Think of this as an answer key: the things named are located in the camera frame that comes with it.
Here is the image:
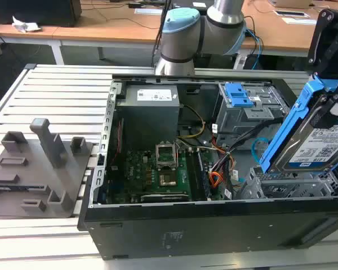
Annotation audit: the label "hard disk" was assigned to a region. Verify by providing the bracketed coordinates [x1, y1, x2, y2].
[260, 73, 338, 174]

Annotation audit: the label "blue disk carrier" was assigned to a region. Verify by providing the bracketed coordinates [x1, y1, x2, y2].
[225, 83, 255, 108]

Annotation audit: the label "grey metal disk bay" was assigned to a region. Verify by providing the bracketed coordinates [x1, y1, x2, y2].
[217, 83, 290, 137]
[236, 165, 338, 201]

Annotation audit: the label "black RAM slot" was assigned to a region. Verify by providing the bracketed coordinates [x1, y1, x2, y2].
[195, 148, 208, 200]
[199, 148, 214, 199]
[190, 148, 202, 201]
[185, 148, 197, 201]

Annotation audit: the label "wooden desk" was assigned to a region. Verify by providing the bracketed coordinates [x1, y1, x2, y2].
[241, 0, 338, 71]
[0, 4, 206, 66]

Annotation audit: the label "grey power supply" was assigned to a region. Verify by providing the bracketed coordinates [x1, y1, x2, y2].
[117, 85, 181, 141]

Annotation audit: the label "metal socket cover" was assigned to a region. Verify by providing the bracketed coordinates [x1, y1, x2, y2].
[155, 143, 177, 169]

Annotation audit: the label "CPU socket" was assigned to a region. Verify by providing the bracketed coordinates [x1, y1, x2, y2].
[158, 168, 179, 188]

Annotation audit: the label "black PC case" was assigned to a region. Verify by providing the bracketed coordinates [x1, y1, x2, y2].
[77, 73, 338, 261]

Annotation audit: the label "green motherboard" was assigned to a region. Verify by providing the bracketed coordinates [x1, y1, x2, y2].
[106, 140, 229, 203]

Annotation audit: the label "black box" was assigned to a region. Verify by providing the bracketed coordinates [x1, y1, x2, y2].
[0, 0, 82, 28]

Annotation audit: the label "crumpled white paper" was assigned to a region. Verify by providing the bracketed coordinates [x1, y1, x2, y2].
[11, 16, 43, 33]

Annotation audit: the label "grey parts rack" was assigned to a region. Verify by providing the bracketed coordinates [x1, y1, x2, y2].
[0, 118, 95, 219]

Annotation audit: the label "blue cable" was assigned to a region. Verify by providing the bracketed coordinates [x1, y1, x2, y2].
[246, 28, 265, 71]

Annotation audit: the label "blue disk wire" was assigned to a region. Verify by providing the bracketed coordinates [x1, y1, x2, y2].
[251, 137, 272, 170]

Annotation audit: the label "black wire bundle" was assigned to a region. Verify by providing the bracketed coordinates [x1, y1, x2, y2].
[211, 116, 290, 175]

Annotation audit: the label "yellow black power wires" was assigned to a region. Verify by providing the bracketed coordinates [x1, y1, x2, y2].
[176, 105, 207, 140]

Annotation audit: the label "orange red wire bundle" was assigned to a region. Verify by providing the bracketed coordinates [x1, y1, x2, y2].
[209, 170, 224, 190]

